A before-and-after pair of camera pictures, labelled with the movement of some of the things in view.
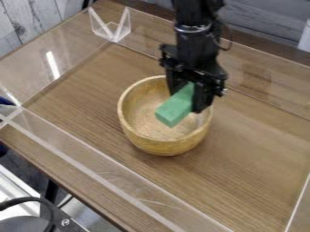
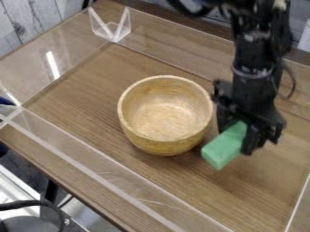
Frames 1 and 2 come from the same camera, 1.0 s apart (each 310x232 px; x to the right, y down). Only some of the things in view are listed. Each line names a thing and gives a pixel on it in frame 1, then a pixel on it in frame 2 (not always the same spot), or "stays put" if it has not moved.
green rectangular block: (177, 106) -> (225, 149)
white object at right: (304, 43) stays put
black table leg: (52, 191) stays put
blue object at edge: (6, 101) stays put
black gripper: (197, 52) -> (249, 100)
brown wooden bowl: (149, 132) stays put
